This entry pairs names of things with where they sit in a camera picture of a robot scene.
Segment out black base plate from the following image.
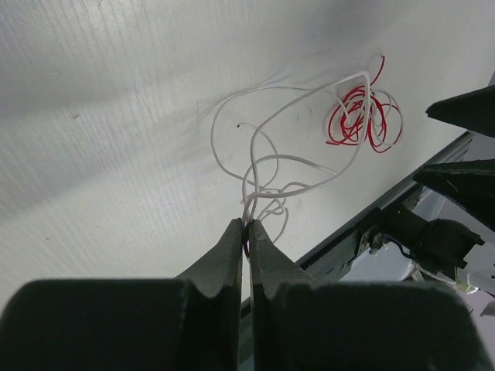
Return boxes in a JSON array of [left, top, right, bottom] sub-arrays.
[[239, 133, 473, 370]]

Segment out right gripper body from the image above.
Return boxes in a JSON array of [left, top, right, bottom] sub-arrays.
[[381, 206, 486, 282]]

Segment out red wire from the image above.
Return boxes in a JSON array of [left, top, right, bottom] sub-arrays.
[[324, 55, 390, 155]]

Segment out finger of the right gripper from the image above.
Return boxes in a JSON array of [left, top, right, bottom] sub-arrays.
[[414, 159, 494, 231]]

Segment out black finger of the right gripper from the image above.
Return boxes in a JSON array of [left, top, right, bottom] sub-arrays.
[[426, 85, 494, 138]]

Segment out white wire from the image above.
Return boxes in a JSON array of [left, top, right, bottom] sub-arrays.
[[210, 71, 405, 244]]

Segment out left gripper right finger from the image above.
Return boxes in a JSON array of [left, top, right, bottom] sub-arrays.
[[248, 220, 493, 370]]

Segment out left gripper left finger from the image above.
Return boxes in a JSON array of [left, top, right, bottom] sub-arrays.
[[1, 219, 244, 370]]

